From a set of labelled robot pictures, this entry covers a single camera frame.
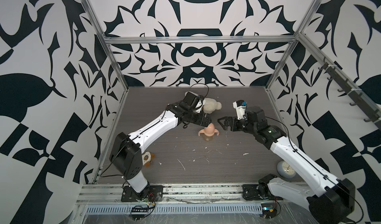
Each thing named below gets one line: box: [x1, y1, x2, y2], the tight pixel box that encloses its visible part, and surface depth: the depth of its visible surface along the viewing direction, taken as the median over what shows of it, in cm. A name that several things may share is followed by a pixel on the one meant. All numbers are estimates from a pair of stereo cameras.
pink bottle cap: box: [203, 122, 215, 135], surface depth 85 cm
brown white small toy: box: [141, 151, 155, 168], surface depth 85 cm
